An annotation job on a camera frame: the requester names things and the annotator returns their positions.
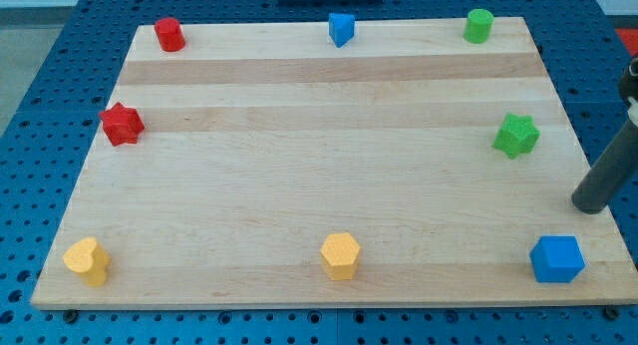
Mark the blue cube block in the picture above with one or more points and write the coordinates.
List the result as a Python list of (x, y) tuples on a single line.
[(556, 259)]

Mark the blue triangle block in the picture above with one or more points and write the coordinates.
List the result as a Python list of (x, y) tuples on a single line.
[(341, 28)]

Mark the yellow hexagon block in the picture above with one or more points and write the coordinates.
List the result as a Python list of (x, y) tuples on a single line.
[(340, 255)]

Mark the red star block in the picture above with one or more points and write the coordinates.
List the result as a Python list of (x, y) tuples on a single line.
[(121, 124)]

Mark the red cylinder block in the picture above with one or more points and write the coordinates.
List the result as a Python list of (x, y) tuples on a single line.
[(169, 34)]

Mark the black robot arm end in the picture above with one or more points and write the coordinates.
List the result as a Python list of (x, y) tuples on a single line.
[(627, 85)]

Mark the green cylinder block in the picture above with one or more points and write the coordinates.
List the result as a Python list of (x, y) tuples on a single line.
[(478, 26)]

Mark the green star block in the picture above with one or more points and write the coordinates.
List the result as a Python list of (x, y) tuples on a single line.
[(516, 135)]

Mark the yellow heart block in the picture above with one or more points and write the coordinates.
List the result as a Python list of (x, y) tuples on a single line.
[(88, 260)]

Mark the light wooden board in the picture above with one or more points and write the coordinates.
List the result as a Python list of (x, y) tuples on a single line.
[(262, 139)]

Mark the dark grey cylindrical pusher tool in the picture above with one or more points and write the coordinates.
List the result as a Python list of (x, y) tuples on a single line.
[(611, 171)]

